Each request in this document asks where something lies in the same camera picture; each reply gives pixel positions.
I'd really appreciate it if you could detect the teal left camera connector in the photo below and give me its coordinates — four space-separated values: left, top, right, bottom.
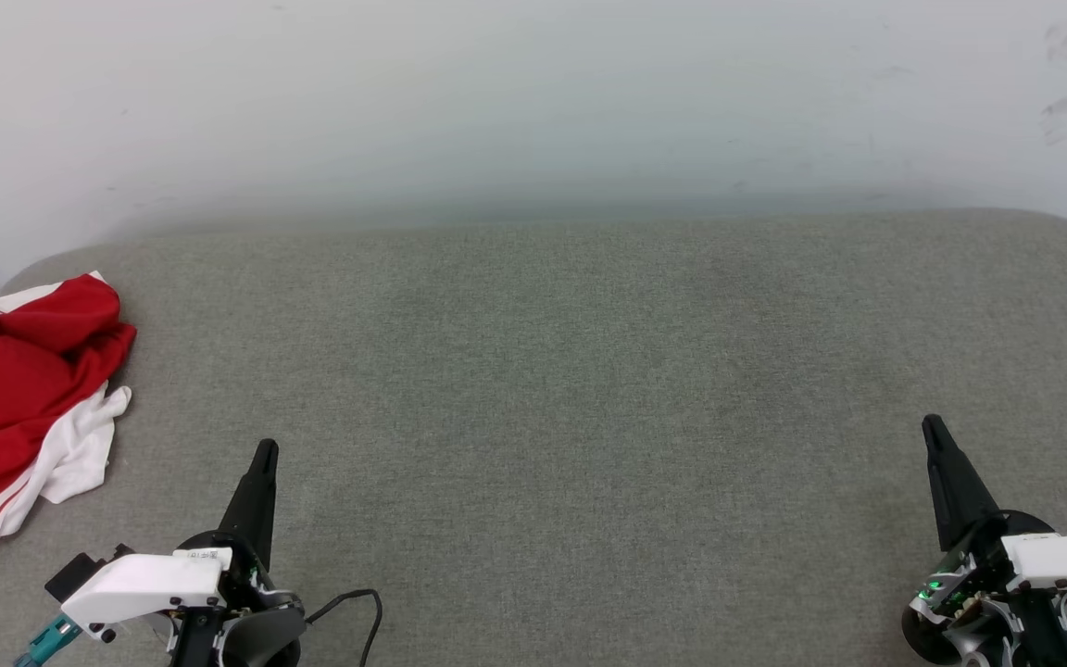
13 614 82 667

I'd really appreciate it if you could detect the white left camera bracket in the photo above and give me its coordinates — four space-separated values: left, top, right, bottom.
61 547 233 642

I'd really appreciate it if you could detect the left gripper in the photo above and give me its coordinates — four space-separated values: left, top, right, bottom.
168 441 308 667

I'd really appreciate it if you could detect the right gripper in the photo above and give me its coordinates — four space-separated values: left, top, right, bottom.
901 414 1067 667

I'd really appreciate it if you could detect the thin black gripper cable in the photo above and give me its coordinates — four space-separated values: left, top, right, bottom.
305 589 384 667

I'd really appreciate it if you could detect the red and white t-shirt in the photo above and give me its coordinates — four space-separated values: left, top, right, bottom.
0 271 138 543

